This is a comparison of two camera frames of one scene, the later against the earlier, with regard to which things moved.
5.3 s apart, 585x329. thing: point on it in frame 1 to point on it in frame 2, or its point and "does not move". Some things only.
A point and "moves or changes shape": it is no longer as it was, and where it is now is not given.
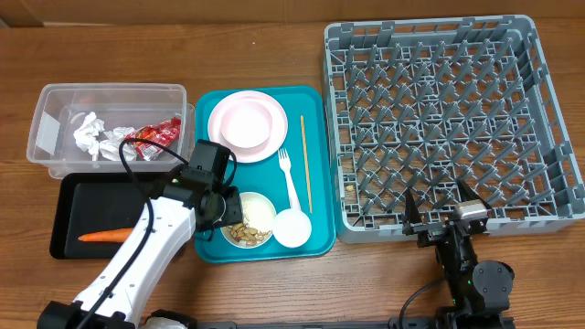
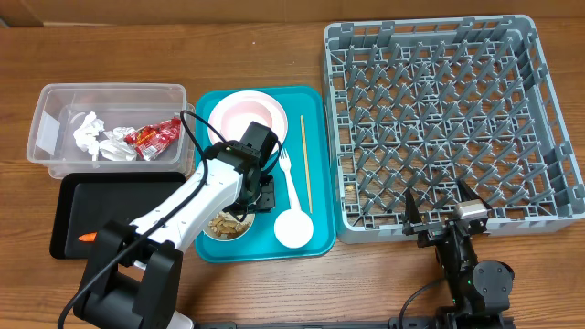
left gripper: x=235 y=214 to x=269 y=203
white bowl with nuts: x=258 y=223 moves or changes shape
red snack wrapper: x=165 y=132 does not move
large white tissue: x=110 y=147 does not move
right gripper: x=435 y=230 does not move
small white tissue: x=87 y=137 does not move
